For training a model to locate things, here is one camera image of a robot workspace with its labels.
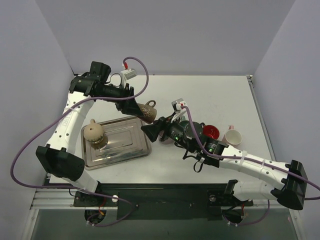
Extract mauve cylindrical mug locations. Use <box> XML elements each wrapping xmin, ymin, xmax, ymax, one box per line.
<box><xmin>159</xmin><ymin>138</ymin><xmax>174</xmax><ymax>145</ymax></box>

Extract small brown mug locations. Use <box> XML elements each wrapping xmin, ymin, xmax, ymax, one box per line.
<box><xmin>137</xmin><ymin>100</ymin><xmax>157</xmax><ymax>124</ymax></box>

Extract red mug black handle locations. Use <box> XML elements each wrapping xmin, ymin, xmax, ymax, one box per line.
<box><xmin>200</xmin><ymin>122</ymin><xmax>220</xmax><ymax>140</ymax></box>

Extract cream beige mug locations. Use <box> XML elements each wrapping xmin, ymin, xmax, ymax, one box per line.
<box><xmin>83</xmin><ymin>119</ymin><xmax>105</xmax><ymax>144</ymax></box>

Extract pink faceted mug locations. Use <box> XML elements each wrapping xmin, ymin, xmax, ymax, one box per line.
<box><xmin>222</xmin><ymin>125</ymin><xmax>243</xmax><ymax>147</ymax></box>

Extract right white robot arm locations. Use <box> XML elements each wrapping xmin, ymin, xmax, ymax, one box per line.
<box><xmin>141</xmin><ymin>117</ymin><xmax>307</xmax><ymax>210</ymax></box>

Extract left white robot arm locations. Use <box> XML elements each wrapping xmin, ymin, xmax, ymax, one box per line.
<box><xmin>35</xmin><ymin>61</ymin><xmax>143</xmax><ymax>206</ymax></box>

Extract stainless steel tray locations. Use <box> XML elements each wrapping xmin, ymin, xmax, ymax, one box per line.
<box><xmin>81</xmin><ymin>116</ymin><xmax>151</xmax><ymax>170</ymax></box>

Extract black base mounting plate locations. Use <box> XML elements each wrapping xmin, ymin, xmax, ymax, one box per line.
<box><xmin>73</xmin><ymin>183</ymin><xmax>253</xmax><ymax>221</ymax></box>

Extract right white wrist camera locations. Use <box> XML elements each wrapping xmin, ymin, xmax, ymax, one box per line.
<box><xmin>171</xmin><ymin>98</ymin><xmax>188</xmax><ymax>120</ymax></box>

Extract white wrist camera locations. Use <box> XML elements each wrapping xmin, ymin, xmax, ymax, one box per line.
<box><xmin>120</xmin><ymin>68</ymin><xmax>137</xmax><ymax>81</ymax></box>
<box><xmin>171</xmin><ymin>98</ymin><xmax>188</xmax><ymax>120</ymax></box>

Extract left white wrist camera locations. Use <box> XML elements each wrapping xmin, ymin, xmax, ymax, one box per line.
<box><xmin>120</xmin><ymin>68</ymin><xmax>137</xmax><ymax>81</ymax></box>

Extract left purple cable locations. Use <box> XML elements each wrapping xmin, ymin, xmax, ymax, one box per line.
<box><xmin>10</xmin><ymin>56</ymin><xmax>150</xmax><ymax>228</ymax></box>

